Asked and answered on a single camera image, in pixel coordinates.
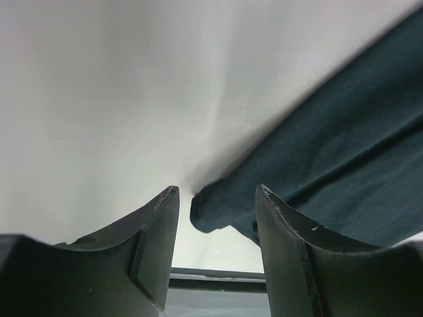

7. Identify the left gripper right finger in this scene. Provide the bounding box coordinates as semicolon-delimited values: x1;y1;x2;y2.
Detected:
255;185;422;316

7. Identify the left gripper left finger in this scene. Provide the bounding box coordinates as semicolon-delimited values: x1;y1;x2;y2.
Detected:
1;186;179;316

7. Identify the black t-shirt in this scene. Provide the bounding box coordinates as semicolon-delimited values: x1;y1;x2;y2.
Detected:
190;11;422;246

